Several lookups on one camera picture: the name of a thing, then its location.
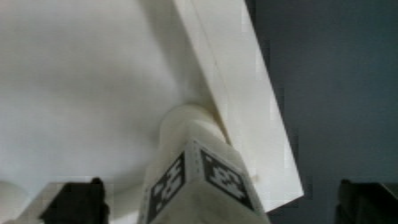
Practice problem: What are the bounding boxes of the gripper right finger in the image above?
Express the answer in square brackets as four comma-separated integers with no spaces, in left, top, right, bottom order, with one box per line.
[335,179,398,224]

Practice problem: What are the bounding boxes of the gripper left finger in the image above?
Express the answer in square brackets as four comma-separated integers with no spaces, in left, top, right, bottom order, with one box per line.
[24,177,111,224]

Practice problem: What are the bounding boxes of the white table leg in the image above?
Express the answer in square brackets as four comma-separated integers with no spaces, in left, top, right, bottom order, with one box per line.
[138,105,271,224]

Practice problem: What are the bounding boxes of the white square tabletop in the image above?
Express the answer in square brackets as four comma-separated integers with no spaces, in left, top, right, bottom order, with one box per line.
[0,0,303,224]

